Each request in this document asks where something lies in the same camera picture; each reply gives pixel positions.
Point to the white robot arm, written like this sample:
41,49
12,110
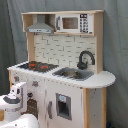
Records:
14,105

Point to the wooden toy kitchen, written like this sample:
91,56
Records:
63,49

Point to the white cabinet door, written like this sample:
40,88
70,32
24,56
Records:
55,121

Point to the grey ice dispenser panel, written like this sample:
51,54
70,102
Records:
63,106

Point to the toy microwave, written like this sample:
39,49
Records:
74,23

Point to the grey range hood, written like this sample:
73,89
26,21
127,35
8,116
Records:
40,26

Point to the black stovetop red burners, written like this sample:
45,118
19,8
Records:
38,66

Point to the grey metal sink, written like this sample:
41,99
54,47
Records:
74,74

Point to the black faucet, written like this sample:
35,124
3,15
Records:
83,64

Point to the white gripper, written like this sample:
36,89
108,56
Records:
20,90

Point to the red oven knob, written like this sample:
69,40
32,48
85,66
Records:
35,84
16,78

